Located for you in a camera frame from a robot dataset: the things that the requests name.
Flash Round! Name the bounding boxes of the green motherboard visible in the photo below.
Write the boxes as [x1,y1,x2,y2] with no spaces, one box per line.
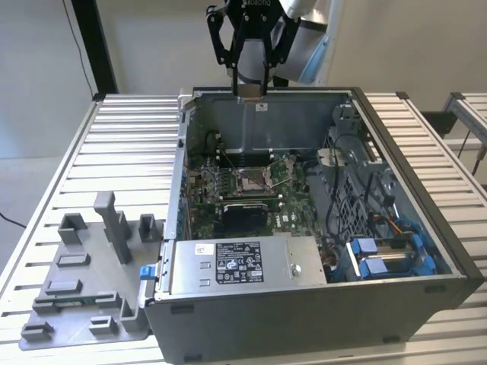
[186,150,328,243]

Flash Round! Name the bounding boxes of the silver power supply unit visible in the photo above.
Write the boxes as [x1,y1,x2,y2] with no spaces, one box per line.
[169,236,329,297]

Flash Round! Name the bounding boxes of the black expansion slot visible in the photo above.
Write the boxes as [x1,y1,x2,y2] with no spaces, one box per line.
[218,192,283,203]

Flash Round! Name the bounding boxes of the hard disk in blue carrier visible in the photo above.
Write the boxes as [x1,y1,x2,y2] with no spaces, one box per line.
[359,252,437,281]
[348,235,423,256]

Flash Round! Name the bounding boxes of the black cable on floor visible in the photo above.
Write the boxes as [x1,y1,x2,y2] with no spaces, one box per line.
[0,211,26,229]

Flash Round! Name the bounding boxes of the grey plastic parts rack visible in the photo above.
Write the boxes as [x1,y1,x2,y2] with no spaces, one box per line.
[18,191,165,351]

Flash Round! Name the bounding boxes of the aluminium side table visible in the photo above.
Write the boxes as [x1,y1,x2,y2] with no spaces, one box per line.
[443,90,487,153]

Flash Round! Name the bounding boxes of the small black graphics card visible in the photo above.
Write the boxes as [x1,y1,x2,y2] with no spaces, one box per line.
[222,202,268,232]

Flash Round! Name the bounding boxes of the RAM slots with white clips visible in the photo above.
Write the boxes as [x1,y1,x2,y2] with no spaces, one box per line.
[213,132,275,168]

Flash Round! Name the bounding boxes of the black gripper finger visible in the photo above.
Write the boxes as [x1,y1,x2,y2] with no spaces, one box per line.
[206,4,249,97]
[259,14,302,97]

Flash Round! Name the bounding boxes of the thin black hanging cable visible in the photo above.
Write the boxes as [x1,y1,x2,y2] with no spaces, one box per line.
[62,0,95,98]

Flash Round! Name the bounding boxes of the black power supply label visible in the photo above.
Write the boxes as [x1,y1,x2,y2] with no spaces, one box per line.
[215,240,264,284]

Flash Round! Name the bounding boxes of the silver square CPU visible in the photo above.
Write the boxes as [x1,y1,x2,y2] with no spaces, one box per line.
[237,84,267,104]

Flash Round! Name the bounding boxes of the black frame post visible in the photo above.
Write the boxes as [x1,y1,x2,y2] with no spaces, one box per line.
[71,0,119,100]

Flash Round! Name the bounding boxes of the blue grey drive cage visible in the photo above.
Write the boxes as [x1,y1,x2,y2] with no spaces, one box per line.
[307,104,386,244]

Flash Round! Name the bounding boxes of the black open PC case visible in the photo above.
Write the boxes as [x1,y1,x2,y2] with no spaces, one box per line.
[144,85,486,364]

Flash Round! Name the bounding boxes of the CPU socket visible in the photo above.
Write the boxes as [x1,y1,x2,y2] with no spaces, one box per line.
[234,167,274,198]

